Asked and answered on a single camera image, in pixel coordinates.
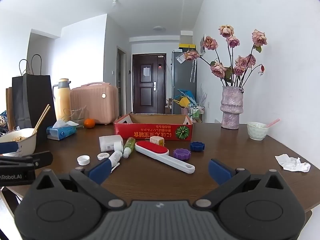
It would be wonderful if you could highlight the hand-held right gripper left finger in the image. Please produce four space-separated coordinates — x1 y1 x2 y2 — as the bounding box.
30 158 128 211

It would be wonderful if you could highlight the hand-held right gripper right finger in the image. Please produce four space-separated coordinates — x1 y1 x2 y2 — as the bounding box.
192 158 290 211

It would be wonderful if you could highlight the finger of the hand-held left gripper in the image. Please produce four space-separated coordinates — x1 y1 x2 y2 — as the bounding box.
0 151 53 168
0 141 19 154

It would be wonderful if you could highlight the white labelled bottle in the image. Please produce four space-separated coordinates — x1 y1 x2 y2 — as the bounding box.
108 150 123 173

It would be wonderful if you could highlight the translucent white plastic box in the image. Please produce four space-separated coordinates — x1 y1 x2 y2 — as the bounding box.
99 135 124 152

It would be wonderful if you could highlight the blue bottle cap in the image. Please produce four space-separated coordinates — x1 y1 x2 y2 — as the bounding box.
190 141 205 152

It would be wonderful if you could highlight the small green bottle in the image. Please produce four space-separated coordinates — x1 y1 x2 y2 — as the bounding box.
123 137 136 158

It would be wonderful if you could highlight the purple bottle cap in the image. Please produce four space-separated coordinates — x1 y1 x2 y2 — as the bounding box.
173 148 192 160

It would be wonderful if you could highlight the red and white lint brush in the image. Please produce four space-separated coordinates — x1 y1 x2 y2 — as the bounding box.
135 140 195 174

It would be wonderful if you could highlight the red cardboard box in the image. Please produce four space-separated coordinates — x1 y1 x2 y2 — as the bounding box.
114 113 193 142

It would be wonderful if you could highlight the cream cube plug adapter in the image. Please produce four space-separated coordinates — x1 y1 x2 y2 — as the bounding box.
149 135 165 146

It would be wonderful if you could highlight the white enamel noodle bowl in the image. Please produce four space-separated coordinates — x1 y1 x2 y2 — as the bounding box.
0 127 38 157

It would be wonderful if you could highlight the blue tissue pack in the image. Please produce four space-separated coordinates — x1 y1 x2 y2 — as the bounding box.
46 120 79 140

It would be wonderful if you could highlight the brown paper bag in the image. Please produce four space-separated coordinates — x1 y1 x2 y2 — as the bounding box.
5 87 15 132

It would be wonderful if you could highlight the wooden chopstick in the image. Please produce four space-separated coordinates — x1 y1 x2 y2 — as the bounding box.
32 104 49 134
34 106 51 135

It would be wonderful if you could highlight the black paper bag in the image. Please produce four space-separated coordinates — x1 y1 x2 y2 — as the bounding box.
12 54 57 143

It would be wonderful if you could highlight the white cup with pink spoon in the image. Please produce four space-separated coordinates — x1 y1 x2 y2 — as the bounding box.
247 122 269 141

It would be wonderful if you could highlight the clear glass pitcher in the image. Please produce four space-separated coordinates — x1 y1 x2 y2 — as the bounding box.
63 106 87 128

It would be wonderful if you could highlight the metal storage cart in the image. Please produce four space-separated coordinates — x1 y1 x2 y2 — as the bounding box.
190 104 206 123

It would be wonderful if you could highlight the yellow thermos jug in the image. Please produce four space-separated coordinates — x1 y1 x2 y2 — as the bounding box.
52 78 72 122

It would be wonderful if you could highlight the pink textured ceramic vase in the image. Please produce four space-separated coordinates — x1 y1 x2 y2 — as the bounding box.
220 86 244 130

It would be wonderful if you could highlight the pink hard-shell suitcase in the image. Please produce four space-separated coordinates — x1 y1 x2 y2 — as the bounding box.
69 82 119 125

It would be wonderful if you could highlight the crumpled white paper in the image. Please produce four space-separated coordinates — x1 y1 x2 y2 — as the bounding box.
275 154 311 172

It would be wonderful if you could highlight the pink spoon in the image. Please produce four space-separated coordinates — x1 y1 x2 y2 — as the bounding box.
265 118 281 128

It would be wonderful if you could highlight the purple pampas grass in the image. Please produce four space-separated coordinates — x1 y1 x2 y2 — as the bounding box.
197 85 208 105

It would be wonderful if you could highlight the grey interior door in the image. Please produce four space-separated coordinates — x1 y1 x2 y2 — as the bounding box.
117 46 127 117

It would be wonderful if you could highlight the dark brown entrance door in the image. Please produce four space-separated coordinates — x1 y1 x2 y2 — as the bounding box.
132 53 167 114

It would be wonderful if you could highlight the grey refrigerator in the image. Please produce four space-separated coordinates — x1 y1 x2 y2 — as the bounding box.
171 50 197 115

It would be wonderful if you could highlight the clear folded umbrella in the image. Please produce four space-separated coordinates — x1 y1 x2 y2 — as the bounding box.
189 60 198 83

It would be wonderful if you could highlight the bunch of dried roses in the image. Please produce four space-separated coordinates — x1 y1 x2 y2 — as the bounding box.
184 25 268 88

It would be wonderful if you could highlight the beige cardboard box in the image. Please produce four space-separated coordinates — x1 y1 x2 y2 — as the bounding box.
180 31 194 44

